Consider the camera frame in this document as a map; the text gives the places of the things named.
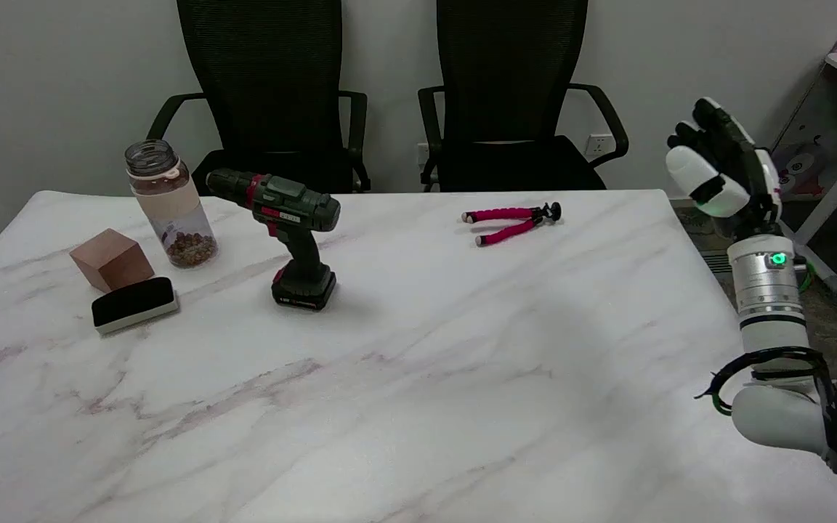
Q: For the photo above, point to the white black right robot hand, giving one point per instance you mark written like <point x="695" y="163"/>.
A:
<point x="709" y="185"/>

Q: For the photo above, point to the green black power screwdriver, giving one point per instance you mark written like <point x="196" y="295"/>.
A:
<point x="295" y="203"/>

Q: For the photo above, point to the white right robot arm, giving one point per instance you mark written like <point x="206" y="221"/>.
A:
<point x="767" y="312"/>

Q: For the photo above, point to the metal floor vent grille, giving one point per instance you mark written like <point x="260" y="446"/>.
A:
<point x="718" y="263"/>

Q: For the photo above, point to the pink flexible mini tripod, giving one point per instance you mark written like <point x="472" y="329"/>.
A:
<point x="498" y="214"/>

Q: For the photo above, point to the black mesh office chair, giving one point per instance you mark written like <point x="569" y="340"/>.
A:
<point x="513" y="73"/>
<point x="266" y="73"/>

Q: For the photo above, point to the clear jar with brown nuts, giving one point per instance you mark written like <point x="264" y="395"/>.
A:
<point x="171" y="203"/>

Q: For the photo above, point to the black white board eraser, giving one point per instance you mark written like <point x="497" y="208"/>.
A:
<point x="131" y="301"/>

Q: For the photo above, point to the brown wooden cube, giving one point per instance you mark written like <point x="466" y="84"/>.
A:
<point x="110" y="258"/>

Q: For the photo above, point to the white wall power outlet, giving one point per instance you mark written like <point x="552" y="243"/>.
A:
<point x="599" y="145"/>
<point x="422" y="154"/>

